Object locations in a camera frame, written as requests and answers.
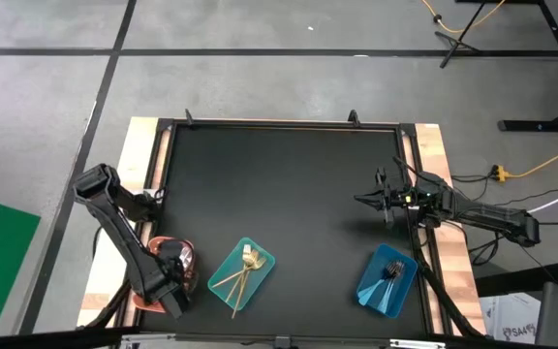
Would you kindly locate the orange plastic bin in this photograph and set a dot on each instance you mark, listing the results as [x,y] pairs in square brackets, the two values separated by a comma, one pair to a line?
[145,304]

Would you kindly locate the silver aluminium rail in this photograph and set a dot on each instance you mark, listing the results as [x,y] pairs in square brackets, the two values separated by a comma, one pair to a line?
[405,344]

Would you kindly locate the teal plastic bin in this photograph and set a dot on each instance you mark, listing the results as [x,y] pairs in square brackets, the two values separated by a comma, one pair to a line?
[259,291]

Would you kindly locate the yellow power strip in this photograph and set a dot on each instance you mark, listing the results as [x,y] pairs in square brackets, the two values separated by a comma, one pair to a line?
[500,173]

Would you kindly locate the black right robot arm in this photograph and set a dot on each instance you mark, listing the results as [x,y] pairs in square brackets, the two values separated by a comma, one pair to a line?
[487,215]

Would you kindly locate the white cardboard box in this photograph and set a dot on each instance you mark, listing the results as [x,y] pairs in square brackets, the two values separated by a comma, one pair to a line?
[506,320]

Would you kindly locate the black frame bracket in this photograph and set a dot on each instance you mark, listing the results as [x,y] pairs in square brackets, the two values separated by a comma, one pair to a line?
[189,118]
[354,118]

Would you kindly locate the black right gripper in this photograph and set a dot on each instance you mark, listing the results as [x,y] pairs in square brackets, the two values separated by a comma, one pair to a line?
[402,199]

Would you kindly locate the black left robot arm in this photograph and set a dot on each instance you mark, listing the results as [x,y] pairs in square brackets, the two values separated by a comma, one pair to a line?
[129,242]

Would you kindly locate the black tripod stand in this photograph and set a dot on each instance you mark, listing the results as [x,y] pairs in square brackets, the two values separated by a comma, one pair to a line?
[457,43]

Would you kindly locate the black desk frame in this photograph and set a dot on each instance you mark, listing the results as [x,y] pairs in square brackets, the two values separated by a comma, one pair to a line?
[526,126]

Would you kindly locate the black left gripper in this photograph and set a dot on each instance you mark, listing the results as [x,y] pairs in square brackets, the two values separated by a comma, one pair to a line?
[172,262]

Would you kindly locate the black aluminium table frame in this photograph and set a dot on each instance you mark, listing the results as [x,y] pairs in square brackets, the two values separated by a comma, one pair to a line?
[284,124]

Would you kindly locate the black rig crossbar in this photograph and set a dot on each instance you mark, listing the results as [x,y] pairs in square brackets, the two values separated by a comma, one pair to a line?
[41,339]

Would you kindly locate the blue plastic bin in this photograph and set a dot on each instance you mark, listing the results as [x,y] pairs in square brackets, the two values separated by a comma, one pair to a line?
[405,295]

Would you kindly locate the black table leg bar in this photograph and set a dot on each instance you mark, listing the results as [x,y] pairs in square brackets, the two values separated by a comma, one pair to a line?
[516,281]

